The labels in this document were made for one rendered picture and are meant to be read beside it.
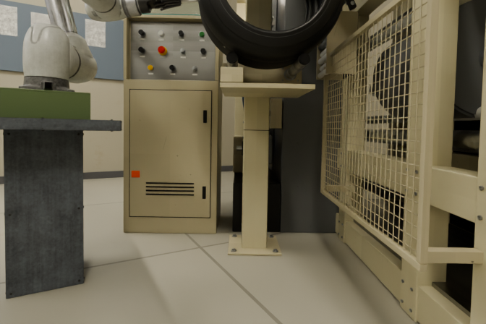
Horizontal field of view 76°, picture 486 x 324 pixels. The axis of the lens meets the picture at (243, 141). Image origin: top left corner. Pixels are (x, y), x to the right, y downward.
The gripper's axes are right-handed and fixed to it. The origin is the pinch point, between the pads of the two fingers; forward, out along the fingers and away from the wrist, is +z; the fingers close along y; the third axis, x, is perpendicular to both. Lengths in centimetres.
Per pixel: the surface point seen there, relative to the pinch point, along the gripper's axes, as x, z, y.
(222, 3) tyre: 10.3, 13.4, -16.2
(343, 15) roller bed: 8, 70, 21
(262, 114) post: 50, 27, 28
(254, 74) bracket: 30.0, 24.5, 25.2
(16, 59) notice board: -44, -209, 200
